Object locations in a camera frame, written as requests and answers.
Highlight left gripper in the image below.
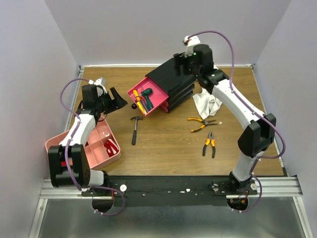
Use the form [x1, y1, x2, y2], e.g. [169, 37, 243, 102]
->
[96, 87, 128, 114]

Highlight black drawer cabinet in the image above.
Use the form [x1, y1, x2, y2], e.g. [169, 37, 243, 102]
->
[146, 58, 196, 113]

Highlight purple red screwdriver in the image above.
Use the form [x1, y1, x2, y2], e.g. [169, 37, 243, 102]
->
[141, 99, 151, 114]

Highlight short green screwdriver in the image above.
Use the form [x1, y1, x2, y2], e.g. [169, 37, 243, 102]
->
[138, 88, 153, 97]

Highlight pink top drawer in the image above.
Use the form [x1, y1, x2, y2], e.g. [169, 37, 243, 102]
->
[127, 77, 168, 116]

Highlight long green screwdriver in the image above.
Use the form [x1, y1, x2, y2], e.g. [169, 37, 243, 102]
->
[145, 96, 154, 111]

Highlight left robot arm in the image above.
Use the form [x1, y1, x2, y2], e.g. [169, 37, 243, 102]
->
[45, 78, 127, 196]

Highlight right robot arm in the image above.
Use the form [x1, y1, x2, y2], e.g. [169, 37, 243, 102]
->
[173, 44, 276, 194]

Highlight white cloth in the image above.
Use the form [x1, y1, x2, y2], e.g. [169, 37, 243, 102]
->
[192, 88, 222, 119]

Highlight red white item in tray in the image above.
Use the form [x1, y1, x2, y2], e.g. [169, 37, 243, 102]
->
[104, 139, 119, 157]

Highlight pink middle drawer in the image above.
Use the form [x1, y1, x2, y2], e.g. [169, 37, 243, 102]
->
[160, 104, 170, 113]

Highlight pink compartment tray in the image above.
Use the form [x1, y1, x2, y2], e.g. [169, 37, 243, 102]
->
[45, 116, 122, 172]

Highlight yellow needle nose pliers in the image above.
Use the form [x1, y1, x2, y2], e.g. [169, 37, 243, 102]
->
[187, 117, 218, 133]

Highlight orange black combination pliers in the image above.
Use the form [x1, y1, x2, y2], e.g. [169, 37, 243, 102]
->
[202, 131, 216, 159]

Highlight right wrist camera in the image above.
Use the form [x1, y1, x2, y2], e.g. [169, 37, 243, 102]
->
[183, 36, 201, 57]

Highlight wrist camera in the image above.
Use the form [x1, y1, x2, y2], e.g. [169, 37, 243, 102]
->
[183, 36, 201, 57]
[88, 77, 107, 96]

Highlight black handled hammer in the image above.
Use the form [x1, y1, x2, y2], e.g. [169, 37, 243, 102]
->
[130, 116, 143, 145]

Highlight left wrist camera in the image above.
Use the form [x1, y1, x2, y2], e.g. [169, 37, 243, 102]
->
[88, 77, 107, 96]

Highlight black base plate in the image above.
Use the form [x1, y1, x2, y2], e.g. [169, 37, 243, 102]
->
[81, 176, 258, 212]

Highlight aluminium rail frame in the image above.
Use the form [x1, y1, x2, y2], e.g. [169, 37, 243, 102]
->
[28, 63, 314, 238]

